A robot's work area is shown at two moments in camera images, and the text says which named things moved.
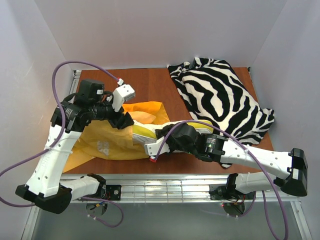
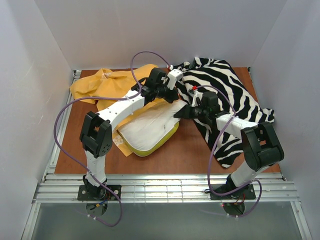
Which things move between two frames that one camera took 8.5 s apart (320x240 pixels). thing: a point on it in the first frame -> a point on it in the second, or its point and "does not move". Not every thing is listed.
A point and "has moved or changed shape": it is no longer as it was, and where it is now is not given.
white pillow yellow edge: (143, 133) has moved or changed shape
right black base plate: (229, 192) does not move
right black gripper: (169, 135) -> (192, 112)
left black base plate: (111, 192) does not move
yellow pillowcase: (104, 140) -> (102, 86)
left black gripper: (119, 119) -> (165, 92)
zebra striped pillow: (214, 93) does not move
